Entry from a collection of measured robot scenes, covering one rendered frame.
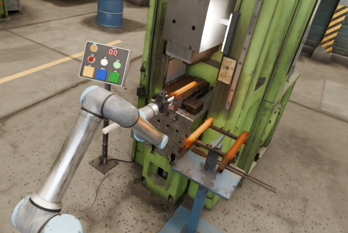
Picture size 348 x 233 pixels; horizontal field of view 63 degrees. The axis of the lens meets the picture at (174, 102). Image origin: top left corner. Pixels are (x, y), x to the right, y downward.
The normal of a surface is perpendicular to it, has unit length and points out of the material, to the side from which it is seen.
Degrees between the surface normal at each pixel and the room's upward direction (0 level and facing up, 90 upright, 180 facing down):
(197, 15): 90
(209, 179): 0
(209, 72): 90
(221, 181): 0
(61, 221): 5
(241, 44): 90
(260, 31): 90
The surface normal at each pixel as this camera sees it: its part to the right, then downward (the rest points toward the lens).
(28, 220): -0.24, -0.26
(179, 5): -0.57, 0.34
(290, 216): 0.16, -0.85
